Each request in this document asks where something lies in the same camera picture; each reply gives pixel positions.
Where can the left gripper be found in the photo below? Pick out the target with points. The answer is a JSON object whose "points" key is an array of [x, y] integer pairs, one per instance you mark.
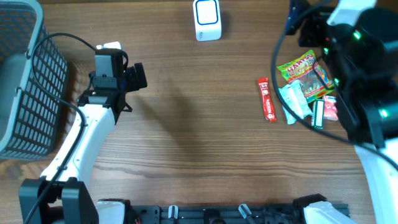
{"points": [[135, 83]]}

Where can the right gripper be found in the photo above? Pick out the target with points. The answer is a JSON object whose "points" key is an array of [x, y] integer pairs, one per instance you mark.
{"points": [[319, 18]]}

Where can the green candy bag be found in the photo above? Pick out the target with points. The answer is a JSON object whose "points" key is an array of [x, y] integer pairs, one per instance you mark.
{"points": [[312, 77]]}

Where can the light blue white packet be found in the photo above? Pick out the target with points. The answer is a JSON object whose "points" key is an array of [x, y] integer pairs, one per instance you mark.
{"points": [[293, 96]]}

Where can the small orange white packet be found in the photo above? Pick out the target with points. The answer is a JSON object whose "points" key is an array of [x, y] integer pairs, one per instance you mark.
{"points": [[330, 110]]}

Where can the red snack bar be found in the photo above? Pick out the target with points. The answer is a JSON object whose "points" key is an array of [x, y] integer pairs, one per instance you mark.
{"points": [[267, 104]]}

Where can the green white boxed item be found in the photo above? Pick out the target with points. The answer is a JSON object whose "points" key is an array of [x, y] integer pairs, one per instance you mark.
{"points": [[318, 112]]}

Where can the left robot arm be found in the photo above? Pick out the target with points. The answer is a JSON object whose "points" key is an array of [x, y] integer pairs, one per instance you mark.
{"points": [[60, 194]]}

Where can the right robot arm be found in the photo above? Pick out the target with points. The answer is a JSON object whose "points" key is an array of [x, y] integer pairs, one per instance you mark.
{"points": [[359, 43]]}

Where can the white barcode scanner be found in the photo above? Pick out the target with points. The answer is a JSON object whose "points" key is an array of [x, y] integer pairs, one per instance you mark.
{"points": [[207, 19]]}

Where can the grey plastic shopping basket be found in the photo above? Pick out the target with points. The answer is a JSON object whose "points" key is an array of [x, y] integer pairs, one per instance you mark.
{"points": [[33, 71]]}

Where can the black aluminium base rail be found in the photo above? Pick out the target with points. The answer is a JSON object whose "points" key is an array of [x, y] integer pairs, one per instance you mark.
{"points": [[279, 213]]}

